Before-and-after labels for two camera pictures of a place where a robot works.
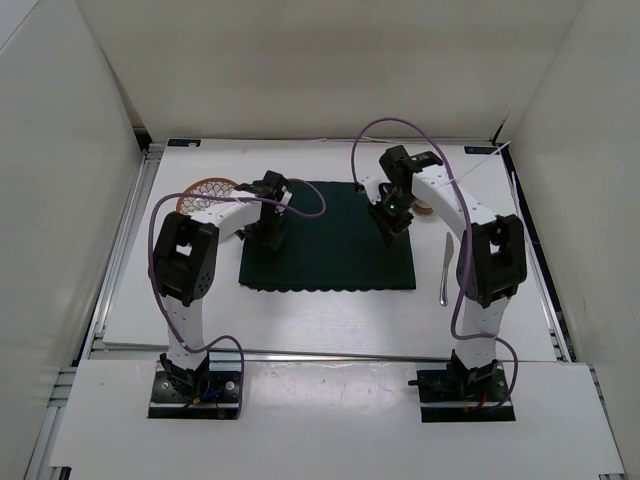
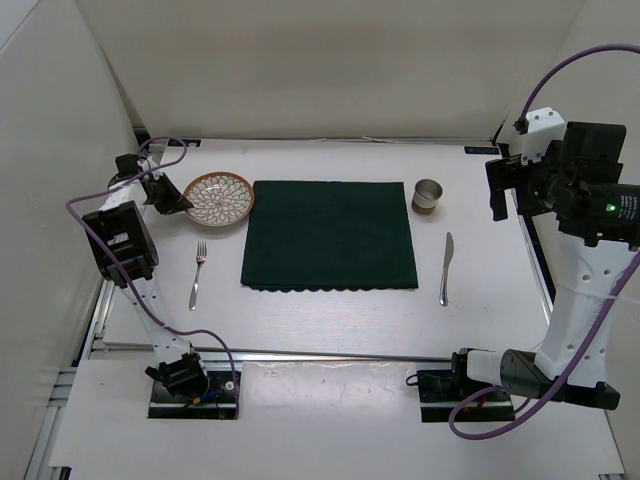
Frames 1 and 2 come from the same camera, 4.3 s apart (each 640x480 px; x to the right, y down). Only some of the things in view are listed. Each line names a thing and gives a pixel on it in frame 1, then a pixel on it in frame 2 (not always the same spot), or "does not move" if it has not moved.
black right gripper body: (393, 211) → (538, 182)
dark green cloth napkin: (343, 250) does not move
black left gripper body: (265, 232) → (164, 196)
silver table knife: (448, 257) does not move
